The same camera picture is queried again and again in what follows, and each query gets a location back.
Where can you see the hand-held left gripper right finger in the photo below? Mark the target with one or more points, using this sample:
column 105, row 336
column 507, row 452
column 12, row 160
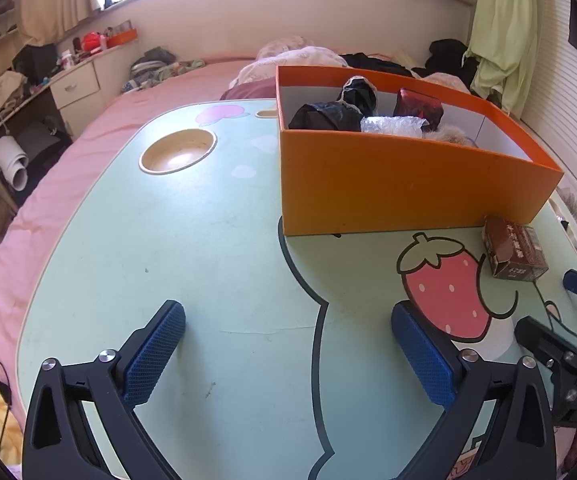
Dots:
column 423, row 355

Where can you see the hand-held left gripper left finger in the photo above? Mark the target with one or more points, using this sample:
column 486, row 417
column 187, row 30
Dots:
column 156, row 350

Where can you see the small brown carton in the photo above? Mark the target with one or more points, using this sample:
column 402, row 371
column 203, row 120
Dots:
column 513, row 252

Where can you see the orange cardboard box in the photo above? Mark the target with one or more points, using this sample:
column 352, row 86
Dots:
column 393, row 180

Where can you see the beige fur pompom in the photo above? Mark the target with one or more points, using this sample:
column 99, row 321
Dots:
column 448, row 136

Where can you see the clear bubble wrap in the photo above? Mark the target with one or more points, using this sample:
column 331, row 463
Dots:
column 393, row 125

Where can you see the dark red foil packet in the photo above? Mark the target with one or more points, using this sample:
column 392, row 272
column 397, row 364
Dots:
column 418, row 106

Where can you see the green cartoon-printed desktop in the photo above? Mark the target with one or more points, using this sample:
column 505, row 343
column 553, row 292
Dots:
column 193, row 240

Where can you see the grey fluffy tuft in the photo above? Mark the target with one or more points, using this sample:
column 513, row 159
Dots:
column 573, row 207

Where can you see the white paper roll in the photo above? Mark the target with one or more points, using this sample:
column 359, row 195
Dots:
column 11, row 160

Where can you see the black clothing pile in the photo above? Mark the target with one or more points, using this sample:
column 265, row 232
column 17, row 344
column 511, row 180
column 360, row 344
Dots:
column 451, row 57

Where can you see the maroon cloth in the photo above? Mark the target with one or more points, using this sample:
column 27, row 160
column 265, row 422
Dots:
column 246, row 92

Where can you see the light green curtain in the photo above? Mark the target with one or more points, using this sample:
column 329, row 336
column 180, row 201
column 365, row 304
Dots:
column 503, row 25

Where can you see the grey-green clothes pile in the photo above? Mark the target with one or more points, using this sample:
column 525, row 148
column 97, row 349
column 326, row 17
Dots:
column 156, row 67

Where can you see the flat black garment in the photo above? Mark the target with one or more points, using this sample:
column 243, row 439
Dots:
column 373, row 63

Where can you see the beige crumpled cloth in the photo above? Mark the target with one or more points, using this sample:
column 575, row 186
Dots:
column 1, row 90

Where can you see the white bottle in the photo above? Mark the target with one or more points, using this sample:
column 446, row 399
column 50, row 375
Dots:
column 67, row 60

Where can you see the small orange sill box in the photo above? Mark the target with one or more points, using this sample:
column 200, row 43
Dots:
column 121, row 38

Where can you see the red plush item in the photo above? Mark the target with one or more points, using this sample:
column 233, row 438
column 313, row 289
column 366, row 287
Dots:
column 93, row 42

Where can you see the pale pink quilt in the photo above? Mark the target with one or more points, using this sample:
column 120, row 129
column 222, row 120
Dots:
column 293, row 57

